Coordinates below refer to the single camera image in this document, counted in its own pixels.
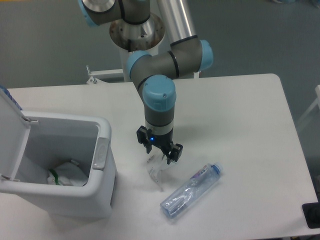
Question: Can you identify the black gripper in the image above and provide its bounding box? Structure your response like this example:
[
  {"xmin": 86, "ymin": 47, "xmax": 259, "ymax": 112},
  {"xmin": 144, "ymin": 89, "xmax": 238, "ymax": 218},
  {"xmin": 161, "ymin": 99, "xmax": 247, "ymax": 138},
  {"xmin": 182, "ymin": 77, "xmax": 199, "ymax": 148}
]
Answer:
[{"xmin": 136, "ymin": 125, "xmax": 183, "ymax": 165}]

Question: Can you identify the white plastic wrapper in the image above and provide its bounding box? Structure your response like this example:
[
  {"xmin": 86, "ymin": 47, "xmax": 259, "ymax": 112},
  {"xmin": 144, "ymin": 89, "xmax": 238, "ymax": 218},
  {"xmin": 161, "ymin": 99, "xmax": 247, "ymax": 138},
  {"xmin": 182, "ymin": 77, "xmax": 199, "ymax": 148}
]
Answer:
[{"xmin": 146, "ymin": 151, "xmax": 173, "ymax": 192}]

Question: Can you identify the clear plastic water bottle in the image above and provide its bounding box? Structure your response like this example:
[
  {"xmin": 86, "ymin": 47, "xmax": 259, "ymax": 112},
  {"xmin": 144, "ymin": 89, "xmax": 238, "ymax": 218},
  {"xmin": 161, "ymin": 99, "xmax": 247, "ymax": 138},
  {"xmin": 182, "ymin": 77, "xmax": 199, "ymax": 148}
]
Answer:
[{"xmin": 160, "ymin": 162, "xmax": 223, "ymax": 219}]

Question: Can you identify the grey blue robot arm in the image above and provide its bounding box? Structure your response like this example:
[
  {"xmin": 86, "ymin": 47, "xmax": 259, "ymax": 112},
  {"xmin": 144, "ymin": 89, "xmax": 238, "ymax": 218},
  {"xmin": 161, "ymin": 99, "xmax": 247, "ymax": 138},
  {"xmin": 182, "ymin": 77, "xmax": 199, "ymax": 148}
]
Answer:
[{"xmin": 78, "ymin": 0, "xmax": 214, "ymax": 163}]

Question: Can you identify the white green trash in bin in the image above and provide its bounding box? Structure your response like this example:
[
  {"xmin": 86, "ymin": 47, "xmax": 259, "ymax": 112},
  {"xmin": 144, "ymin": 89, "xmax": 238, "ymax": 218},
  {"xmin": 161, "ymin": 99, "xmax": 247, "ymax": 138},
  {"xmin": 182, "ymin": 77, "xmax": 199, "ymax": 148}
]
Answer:
[{"xmin": 47, "ymin": 159, "xmax": 89, "ymax": 187}]

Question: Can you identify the white plastic trash can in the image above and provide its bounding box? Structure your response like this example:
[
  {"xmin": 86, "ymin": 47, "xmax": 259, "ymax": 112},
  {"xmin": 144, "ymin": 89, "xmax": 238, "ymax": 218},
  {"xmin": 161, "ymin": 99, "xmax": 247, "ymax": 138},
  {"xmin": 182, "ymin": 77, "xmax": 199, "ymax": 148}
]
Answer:
[{"xmin": 0, "ymin": 111, "xmax": 117, "ymax": 218}]

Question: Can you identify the white trash can lid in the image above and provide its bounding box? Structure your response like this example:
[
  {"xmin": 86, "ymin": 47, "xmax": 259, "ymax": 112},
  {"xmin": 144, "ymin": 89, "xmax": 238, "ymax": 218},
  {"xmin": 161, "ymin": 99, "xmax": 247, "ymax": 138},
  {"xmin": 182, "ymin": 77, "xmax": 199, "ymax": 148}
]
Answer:
[{"xmin": 0, "ymin": 89, "xmax": 31, "ymax": 179}]

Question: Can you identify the black device at table edge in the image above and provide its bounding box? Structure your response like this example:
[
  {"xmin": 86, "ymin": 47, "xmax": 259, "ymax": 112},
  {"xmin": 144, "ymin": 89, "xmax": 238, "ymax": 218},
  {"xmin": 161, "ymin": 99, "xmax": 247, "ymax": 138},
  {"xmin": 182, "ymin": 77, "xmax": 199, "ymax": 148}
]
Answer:
[{"xmin": 302, "ymin": 202, "xmax": 320, "ymax": 229}]

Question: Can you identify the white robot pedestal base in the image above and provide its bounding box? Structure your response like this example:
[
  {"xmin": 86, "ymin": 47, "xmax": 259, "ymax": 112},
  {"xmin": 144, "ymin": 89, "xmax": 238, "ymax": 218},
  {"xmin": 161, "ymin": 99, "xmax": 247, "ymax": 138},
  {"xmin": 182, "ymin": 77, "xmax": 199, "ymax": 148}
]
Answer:
[{"xmin": 86, "ymin": 12, "xmax": 201, "ymax": 85}]

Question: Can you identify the white frame at right edge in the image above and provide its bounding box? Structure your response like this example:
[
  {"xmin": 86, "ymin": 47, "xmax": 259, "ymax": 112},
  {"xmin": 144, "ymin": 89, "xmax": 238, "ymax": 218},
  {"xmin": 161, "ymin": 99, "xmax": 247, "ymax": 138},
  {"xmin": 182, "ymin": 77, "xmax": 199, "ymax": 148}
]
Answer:
[{"xmin": 296, "ymin": 85, "xmax": 320, "ymax": 133}]

